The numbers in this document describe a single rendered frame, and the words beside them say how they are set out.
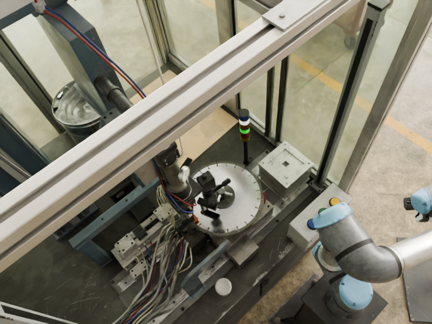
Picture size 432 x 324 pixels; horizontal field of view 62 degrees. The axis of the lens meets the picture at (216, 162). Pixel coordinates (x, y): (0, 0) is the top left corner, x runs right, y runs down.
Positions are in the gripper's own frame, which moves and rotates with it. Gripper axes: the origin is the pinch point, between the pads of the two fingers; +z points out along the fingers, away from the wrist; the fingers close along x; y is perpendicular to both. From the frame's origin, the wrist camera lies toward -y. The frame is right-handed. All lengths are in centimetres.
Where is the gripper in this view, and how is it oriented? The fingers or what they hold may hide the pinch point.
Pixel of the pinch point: (415, 218)
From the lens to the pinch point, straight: 169.8
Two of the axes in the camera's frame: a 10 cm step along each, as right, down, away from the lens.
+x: 1.6, -8.6, 4.9
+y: 9.8, 1.0, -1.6
